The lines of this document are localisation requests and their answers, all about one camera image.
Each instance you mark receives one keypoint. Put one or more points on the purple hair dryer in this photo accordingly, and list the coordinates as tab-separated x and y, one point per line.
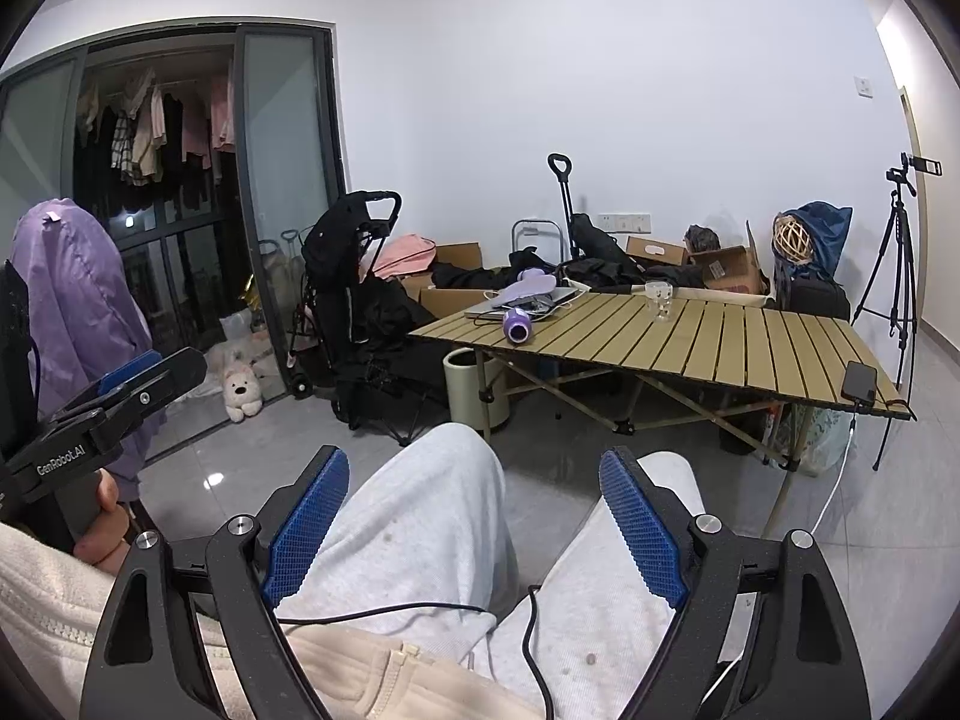
517	326

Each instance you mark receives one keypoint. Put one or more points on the sliding glass door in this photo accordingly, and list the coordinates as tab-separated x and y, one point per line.
289	187

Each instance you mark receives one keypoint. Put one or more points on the wooden slat folding table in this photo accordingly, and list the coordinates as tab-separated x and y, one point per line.
675	349

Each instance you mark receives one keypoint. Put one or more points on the person's left forearm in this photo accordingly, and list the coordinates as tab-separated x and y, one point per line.
45	615

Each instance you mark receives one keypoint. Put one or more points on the small cardboard box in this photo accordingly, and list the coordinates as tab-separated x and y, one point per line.
459	255

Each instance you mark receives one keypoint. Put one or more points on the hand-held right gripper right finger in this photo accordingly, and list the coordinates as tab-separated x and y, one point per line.
645	532

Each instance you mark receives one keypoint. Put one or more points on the pile of black clothes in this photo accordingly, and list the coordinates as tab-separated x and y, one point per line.
600	270

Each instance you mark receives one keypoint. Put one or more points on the person's left hand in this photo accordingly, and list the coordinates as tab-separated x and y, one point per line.
101	529

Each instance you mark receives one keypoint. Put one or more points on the clear glass cup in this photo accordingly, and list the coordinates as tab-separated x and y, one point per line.
660	301

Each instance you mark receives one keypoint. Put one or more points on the wall outlet strip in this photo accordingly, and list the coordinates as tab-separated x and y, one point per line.
624	223

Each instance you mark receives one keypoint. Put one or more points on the cream jacket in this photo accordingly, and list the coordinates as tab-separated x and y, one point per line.
360	671

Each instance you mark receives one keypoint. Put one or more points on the person's leg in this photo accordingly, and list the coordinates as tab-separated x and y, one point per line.
427	510
600	615

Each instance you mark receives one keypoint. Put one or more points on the large open cardboard box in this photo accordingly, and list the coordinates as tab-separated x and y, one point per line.
442	304

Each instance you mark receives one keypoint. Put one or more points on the person's right leg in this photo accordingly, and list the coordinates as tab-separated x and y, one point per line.
600	615

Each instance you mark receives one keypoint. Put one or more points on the purple jacket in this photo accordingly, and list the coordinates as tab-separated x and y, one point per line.
75	300

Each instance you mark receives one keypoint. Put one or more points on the black stroller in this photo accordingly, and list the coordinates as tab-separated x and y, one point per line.
360	300

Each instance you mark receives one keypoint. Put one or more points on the cream trash bin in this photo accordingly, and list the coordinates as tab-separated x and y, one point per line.
469	397

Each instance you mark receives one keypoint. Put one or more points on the silver laptop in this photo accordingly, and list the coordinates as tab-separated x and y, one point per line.
495	307

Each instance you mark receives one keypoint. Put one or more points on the black phone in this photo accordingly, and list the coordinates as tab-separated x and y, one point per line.
859	384

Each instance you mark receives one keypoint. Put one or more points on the black case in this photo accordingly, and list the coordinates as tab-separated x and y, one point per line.
817	296

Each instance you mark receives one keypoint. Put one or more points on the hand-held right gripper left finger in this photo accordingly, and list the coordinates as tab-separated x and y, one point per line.
307	532

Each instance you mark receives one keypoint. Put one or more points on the pink bag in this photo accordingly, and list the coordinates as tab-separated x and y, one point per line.
405	255

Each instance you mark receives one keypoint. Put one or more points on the metal folding frame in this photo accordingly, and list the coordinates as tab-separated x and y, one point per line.
536	236

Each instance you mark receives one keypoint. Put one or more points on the purple cloth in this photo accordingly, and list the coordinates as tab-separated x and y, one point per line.
529	285

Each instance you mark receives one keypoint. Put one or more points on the blue bag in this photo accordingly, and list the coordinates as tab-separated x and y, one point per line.
829	236

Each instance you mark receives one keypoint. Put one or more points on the cardboard box with flaps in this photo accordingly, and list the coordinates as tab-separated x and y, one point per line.
731	266

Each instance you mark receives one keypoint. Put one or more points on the grey cloth bundle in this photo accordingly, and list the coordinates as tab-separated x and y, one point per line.
703	238

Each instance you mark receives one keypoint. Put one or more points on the black hand cart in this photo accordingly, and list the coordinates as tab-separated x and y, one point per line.
589	236

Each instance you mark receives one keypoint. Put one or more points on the white shopping bag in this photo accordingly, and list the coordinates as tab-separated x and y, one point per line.
234	324

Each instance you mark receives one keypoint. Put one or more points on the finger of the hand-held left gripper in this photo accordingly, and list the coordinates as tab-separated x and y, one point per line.
127	375
169	379

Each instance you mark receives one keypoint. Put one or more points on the plastic bag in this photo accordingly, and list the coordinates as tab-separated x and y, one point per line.
814	442

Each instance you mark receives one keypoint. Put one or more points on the person's left leg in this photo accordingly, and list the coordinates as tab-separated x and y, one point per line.
427	510

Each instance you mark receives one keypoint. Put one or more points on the black tripod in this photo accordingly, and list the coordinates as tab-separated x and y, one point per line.
896	270

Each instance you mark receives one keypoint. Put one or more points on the white plush dog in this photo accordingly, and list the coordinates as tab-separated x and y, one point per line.
241	391

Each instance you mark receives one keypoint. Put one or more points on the rack of hanging clothes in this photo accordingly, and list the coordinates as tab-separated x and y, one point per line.
150	135

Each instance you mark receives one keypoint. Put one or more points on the wicker ball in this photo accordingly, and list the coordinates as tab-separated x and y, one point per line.
793	240

